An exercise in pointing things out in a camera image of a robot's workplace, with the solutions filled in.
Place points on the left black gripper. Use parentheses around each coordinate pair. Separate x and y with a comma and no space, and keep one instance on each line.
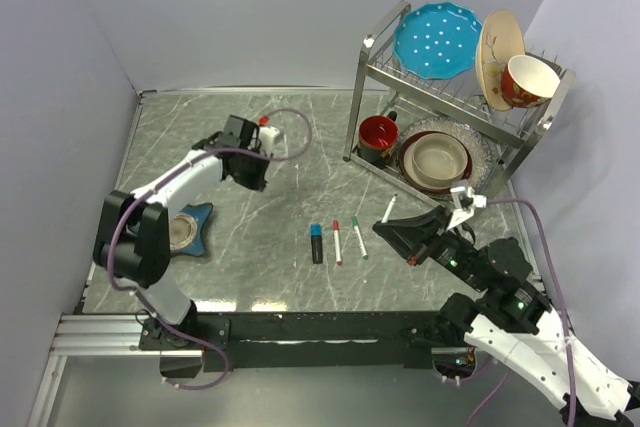
(256,182)

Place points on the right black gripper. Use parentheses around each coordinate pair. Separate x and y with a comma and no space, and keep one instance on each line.
(414,236)

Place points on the white thin pen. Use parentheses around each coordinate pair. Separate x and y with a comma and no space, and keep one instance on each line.
(389,209)

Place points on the white green marker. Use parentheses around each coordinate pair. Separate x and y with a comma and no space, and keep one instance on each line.
(361,243)

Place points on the white red acrylic marker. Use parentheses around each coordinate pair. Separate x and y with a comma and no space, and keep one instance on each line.
(337,247)

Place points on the black blue highlighter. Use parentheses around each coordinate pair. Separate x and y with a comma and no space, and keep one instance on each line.
(317,249)

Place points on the blue pen cap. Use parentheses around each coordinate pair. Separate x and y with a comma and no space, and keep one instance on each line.
(315,229)

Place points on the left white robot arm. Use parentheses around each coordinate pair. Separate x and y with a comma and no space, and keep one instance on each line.
(133,238)

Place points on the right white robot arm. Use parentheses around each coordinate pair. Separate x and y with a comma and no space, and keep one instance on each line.
(512,320)

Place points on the red rimmed plate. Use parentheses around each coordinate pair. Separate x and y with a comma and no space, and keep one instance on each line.
(433,161)

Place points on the beige bowl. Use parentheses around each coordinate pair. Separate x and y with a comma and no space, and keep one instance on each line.
(436,160)

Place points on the glass patterned plate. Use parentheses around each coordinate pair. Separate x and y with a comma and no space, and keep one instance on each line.
(480,154)

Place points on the steel dish rack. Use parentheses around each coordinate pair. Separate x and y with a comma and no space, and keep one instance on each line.
(512,135)

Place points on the red black mug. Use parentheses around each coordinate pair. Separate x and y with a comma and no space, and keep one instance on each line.
(377,137)

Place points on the blue star dish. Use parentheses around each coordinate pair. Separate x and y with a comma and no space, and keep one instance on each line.
(186,230)

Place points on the red floral bowl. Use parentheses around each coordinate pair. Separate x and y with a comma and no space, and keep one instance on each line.
(528,82)

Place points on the black base bar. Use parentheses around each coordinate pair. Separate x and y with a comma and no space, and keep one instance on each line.
(412,339)

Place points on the blue polka dot plate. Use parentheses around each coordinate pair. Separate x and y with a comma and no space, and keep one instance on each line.
(437,40)

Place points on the cream floral plate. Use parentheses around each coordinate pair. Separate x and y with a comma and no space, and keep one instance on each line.
(500,39)

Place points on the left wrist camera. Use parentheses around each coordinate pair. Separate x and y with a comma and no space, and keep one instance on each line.
(269,136)

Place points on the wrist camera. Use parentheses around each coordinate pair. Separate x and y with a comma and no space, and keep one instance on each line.
(269,136)
(465,201)

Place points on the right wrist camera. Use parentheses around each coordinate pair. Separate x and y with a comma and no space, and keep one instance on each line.
(465,201)

